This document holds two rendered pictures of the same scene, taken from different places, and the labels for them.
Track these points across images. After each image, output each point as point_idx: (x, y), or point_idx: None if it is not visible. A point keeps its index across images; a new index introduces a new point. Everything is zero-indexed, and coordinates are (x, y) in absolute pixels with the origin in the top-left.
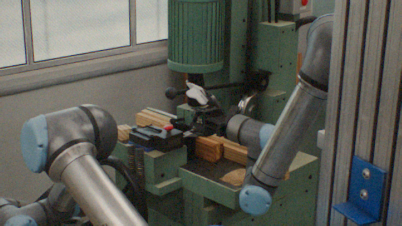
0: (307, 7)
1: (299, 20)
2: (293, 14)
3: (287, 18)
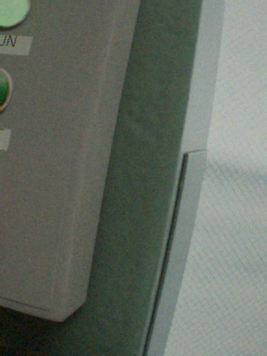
0: (11, 282)
1: (3, 349)
2: (47, 325)
3: (1, 327)
